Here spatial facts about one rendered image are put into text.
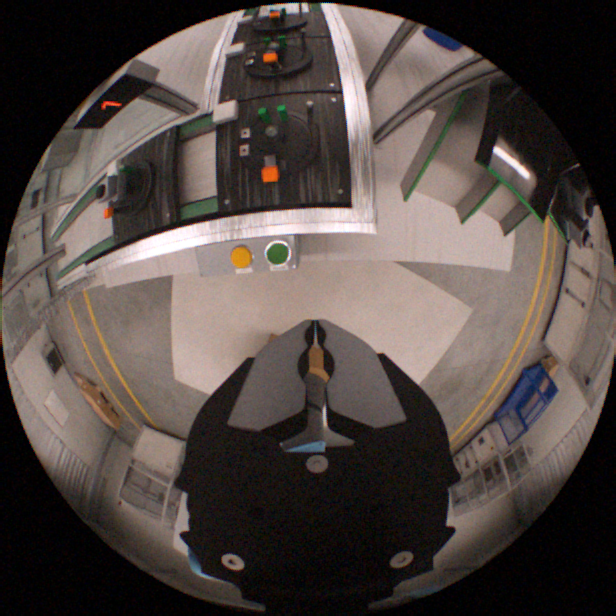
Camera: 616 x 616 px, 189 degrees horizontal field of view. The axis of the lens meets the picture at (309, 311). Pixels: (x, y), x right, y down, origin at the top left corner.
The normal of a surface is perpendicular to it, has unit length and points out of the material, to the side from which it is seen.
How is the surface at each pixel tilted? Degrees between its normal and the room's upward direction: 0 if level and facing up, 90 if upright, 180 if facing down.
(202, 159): 0
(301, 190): 0
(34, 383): 90
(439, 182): 45
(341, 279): 0
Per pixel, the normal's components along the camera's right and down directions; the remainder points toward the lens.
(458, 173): -0.10, 0.95
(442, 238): -0.01, 0.47
